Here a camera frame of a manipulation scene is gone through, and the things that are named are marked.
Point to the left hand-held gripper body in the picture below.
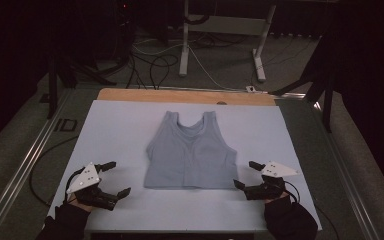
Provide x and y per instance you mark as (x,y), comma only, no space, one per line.
(84,180)

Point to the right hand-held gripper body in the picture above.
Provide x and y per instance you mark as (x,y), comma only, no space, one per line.
(276,170)

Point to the grey-blue tank top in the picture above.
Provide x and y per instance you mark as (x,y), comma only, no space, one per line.
(190,156)

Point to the person's left hand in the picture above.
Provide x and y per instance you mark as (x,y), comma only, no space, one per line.
(80,204)

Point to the person's right hand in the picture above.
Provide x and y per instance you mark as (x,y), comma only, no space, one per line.
(276,199)

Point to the pale blue table sheet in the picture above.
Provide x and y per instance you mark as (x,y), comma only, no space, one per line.
(120,133)

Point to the white floor socket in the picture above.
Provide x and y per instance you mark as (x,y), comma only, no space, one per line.
(250,88)

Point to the black metal stand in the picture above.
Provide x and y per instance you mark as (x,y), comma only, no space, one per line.
(52,90)
(327,100)

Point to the wooden table board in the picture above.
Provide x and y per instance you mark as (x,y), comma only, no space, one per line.
(163,96)

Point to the metal floor rail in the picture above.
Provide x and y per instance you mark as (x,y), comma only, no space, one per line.
(23,170)
(346,186)

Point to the white desk frame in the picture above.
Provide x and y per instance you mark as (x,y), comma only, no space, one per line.
(226,25)

